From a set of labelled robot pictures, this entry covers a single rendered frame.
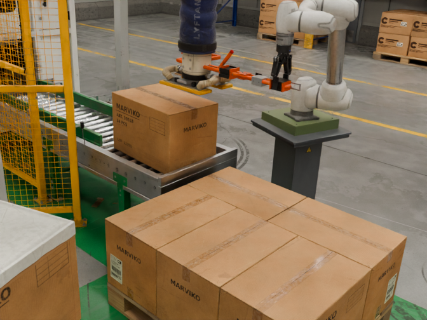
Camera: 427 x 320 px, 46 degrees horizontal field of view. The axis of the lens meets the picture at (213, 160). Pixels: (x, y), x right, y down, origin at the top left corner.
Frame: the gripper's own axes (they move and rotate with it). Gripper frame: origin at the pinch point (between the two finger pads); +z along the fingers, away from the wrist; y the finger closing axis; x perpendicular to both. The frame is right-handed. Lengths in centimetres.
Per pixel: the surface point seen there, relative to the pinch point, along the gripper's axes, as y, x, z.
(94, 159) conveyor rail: 37, -117, 70
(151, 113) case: 23, -76, 30
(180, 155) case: 15, -58, 55
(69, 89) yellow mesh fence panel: 45, -128, 23
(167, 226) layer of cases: 64, -17, 67
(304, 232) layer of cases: 18, 35, 67
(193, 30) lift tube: 10, -54, -21
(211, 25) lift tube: 1, -49, -24
